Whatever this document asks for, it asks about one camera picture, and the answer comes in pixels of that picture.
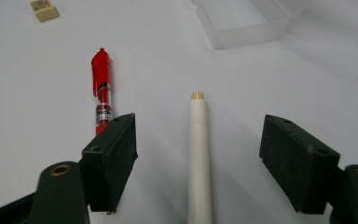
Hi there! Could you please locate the white pen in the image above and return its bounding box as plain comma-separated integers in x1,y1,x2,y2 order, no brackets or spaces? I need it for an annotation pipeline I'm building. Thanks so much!
187,91,213,224

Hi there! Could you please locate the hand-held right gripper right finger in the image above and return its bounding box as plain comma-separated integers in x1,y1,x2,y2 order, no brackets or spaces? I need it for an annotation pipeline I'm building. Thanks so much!
258,114,341,215

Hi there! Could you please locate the beige eraser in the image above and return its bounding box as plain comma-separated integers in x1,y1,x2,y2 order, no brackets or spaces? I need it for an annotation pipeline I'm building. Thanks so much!
30,0,61,23

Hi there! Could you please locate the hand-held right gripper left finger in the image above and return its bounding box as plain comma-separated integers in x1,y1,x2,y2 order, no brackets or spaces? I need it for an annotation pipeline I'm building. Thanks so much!
81,112,139,215

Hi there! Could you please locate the red pen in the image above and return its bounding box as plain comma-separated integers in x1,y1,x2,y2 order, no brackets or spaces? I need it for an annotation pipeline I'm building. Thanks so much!
90,47,114,136

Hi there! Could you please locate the clear plastic pencil case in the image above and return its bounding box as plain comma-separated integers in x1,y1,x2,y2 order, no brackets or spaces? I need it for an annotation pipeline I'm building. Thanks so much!
191,0,311,50

